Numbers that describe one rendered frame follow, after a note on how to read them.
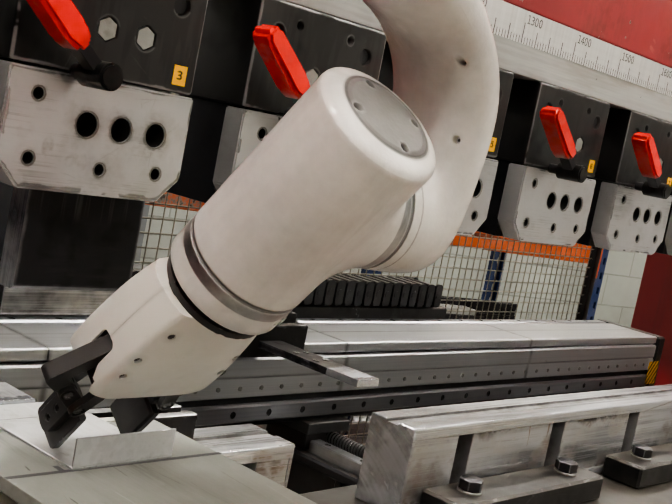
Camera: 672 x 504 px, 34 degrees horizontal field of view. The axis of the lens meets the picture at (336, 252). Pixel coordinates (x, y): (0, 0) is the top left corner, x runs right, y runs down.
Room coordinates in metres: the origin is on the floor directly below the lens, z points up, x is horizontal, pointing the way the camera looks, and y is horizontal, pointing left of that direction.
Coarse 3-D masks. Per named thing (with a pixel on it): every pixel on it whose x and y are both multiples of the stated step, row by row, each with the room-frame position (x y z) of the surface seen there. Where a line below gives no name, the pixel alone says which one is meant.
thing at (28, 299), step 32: (32, 192) 0.75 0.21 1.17; (32, 224) 0.75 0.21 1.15; (64, 224) 0.77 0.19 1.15; (96, 224) 0.79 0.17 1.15; (128, 224) 0.81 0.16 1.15; (32, 256) 0.75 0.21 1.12; (64, 256) 0.77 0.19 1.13; (96, 256) 0.79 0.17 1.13; (128, 256) 0.82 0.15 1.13; (32, 288) 0.76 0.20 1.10; (64, 288) 0.78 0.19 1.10; (96, 288) 0.80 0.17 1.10
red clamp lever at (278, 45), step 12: (252, 36) 0.81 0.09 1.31; (264, 36) 0.80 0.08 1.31; (276, 36) 0.80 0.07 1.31; (264, 48) 0.81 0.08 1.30; (276, 48) 0.80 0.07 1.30; (288, 48) 0.81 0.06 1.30; (264, 60) 0.82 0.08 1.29; (276, 60) 0.81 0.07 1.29; (288, 60) 0.81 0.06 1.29; (276, 72) 0.82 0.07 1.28; (288, 72) 0.82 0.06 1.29; (300, 72) 0.82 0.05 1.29; (276, 84) 0.83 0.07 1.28; (288, 84) 0.82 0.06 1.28; (300, 84) 0.82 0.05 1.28; (288, 96) 0.84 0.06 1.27; (300, 96) 0.83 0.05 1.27; (288, 108) 0.87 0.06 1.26
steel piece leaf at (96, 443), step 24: (24, 432) 0.75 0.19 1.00; (96, 432) 0.78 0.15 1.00; (144, 432) 0.74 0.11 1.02; (168, 432) 0.75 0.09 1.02; (48, 456) 0.71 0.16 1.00; (72, 456) 0.72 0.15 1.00; (96, 456) 0.71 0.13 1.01; (120, 456) 0.72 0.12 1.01; (144, 456) 0.74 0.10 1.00; (168, 456) 0.76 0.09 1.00
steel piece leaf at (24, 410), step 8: (0, 408) 0.79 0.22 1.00; (8, 408) 0.79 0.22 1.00; (16, 408) 0.80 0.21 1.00; (24, 408) 0.80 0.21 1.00; (32, 408) 0.80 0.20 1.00; (0, 416) 0.77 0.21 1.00; (8, 416) 0.77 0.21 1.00; (16, 416) 0.78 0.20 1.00; (24, 416) 0.78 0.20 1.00; (32, 416) 0.78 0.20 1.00
